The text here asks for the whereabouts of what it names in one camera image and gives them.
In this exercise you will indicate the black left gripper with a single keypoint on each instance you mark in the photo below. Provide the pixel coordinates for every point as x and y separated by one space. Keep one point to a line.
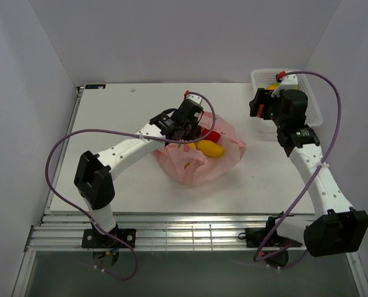
191 135

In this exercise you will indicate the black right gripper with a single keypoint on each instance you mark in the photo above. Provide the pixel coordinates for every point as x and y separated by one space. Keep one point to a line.
260 98

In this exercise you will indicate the yellow fake mango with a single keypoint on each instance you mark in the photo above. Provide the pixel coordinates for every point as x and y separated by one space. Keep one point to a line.
210 149

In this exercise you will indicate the pink plastic bag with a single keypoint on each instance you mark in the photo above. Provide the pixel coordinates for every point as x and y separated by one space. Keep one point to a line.
171 158

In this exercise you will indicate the fake orange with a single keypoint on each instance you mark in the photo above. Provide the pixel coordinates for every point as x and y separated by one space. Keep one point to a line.
259 110

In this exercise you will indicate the yellow fake banana bunch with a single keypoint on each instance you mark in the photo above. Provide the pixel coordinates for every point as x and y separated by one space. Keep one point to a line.
190 154

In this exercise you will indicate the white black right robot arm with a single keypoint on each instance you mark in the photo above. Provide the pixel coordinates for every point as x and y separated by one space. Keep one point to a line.
338 227

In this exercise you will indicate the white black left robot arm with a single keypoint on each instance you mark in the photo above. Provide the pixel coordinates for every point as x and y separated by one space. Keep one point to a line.
96 173

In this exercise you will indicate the orange green fake mango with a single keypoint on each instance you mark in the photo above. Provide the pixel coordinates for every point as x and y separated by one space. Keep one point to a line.
273 86

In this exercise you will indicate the red fake apple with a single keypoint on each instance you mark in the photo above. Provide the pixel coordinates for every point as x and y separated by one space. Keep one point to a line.
211 135

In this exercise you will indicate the white plastic basket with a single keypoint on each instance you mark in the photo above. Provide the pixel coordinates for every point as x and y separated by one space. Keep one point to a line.
262 78

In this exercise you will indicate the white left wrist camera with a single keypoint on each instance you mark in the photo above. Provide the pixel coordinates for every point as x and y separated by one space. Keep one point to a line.
192 99

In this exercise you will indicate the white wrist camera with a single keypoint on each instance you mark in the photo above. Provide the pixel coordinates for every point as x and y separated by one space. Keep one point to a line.
286 82
192 99

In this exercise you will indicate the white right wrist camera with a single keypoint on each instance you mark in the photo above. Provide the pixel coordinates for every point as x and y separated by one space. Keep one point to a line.
286 82

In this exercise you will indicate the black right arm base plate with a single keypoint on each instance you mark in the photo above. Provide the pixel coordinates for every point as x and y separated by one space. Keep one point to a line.
255 236

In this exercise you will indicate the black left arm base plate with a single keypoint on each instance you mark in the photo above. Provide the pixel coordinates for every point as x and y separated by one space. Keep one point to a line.
93 239

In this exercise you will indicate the aluminium rail frame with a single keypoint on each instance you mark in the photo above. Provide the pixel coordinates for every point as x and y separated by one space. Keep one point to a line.
155 233

